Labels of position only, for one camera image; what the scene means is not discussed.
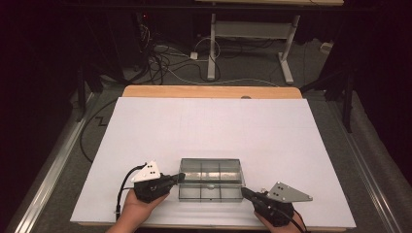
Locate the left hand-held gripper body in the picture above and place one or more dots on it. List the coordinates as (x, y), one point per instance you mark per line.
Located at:
(152, 189)

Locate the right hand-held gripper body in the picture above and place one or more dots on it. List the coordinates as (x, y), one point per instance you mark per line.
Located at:
(275, 207)

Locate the grey transparent compartment box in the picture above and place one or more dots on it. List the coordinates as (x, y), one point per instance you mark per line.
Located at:
(210, 174)

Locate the person's right hand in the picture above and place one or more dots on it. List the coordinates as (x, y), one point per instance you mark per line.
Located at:
(281, 229)

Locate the person's left hand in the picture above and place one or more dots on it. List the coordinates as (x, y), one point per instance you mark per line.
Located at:
(137, 210)

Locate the white board sheet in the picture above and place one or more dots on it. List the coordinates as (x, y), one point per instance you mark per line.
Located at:
(210, 129)

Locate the wooden table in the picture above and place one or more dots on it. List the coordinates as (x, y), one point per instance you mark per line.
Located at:
(194, 91)

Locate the black stand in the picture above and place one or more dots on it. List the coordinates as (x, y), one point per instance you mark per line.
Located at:
(347, 97)
(81, 93)

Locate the white power adapter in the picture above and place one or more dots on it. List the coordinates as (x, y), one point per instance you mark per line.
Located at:
(193, 55)

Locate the white box on floor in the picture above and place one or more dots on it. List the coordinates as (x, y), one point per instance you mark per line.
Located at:
(326, 47)

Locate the aluminium rail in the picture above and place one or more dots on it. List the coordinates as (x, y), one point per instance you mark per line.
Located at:
(366, 168)
(48, 181)

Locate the white metal desk frame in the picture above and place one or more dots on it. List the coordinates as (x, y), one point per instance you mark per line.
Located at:
(249, 29)

